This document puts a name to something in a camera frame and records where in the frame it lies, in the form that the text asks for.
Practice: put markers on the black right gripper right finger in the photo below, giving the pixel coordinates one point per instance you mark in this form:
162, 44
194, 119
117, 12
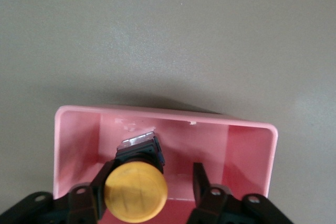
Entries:
212, 205

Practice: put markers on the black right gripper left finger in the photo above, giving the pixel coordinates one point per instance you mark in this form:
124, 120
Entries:
84, 203

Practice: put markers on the yellow push button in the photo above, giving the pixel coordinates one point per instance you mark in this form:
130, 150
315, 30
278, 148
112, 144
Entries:
136, 192

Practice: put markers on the pink plastic bin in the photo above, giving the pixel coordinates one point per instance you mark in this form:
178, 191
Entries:
236, 150

